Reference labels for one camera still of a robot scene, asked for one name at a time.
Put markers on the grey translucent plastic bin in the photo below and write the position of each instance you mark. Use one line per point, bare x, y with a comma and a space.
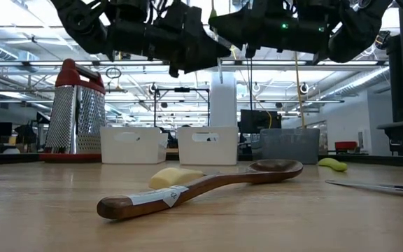
289, 147

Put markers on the black monitor stand post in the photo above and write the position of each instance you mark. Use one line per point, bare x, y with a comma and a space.
397, 87

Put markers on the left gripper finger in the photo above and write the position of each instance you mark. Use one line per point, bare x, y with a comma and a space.
205, 52

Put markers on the lime green silicone spoon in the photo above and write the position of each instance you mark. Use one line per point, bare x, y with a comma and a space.
334, 164

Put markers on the grey desk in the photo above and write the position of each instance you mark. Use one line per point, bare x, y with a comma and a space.
402, 130

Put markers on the white building column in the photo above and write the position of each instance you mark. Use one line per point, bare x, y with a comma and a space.
223, 105

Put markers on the black background rig frame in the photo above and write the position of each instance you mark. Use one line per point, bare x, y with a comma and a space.
182, 90

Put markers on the black background monitor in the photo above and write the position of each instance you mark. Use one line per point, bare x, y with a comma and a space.
257, 120

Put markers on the white plastic bin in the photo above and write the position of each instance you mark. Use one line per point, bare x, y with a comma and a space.
208, 152
135, 150

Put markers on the red seat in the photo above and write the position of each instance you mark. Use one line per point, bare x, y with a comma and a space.
346, 145

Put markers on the dark wooden spoon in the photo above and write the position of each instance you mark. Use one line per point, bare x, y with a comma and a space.
222, 182

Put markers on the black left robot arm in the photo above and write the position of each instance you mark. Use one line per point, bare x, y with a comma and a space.
79, 28

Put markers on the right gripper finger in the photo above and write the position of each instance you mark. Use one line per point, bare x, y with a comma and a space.
238, 24

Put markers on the long ceiling light strip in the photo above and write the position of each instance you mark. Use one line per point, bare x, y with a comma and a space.
345, 63

